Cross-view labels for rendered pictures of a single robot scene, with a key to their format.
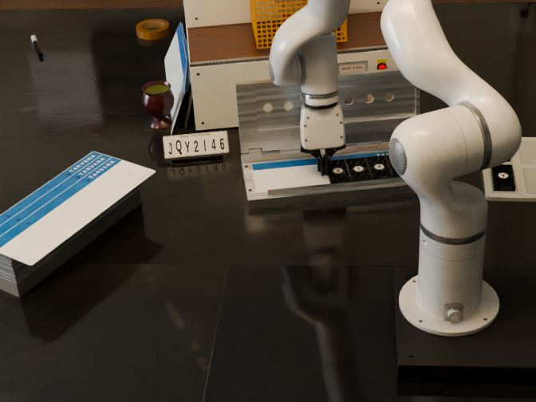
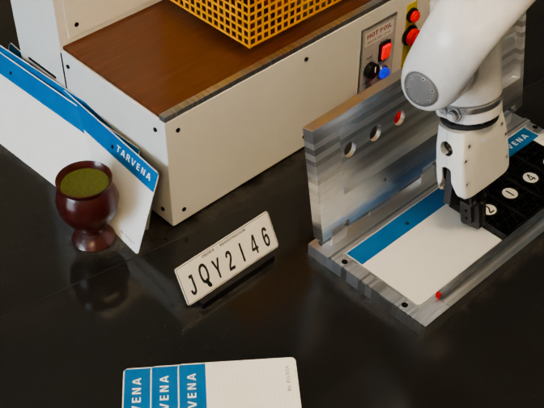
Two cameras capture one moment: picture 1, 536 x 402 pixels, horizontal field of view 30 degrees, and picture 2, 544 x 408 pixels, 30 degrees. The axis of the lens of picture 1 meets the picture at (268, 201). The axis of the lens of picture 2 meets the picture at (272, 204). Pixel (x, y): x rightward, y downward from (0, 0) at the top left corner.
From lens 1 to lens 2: 1.59 m
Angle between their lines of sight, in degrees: 32
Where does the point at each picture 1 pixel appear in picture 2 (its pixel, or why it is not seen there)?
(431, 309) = not seen: outside the picture
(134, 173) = (262, 382)
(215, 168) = (283, 285)
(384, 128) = not seen: hidden behind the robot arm
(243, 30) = (167, 21)
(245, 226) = (459, 375)
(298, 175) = (435, 241)
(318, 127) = (482, 155)
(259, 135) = (346, 201)
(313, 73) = (485, 70)
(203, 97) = (184, 166)
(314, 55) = not seen: hidden behind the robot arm
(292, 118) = (380, 150)
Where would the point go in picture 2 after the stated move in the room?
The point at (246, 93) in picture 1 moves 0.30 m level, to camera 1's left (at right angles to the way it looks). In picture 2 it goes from (328, 139) to (126, 246)
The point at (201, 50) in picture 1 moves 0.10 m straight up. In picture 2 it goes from (146, 82) to (140, 18)
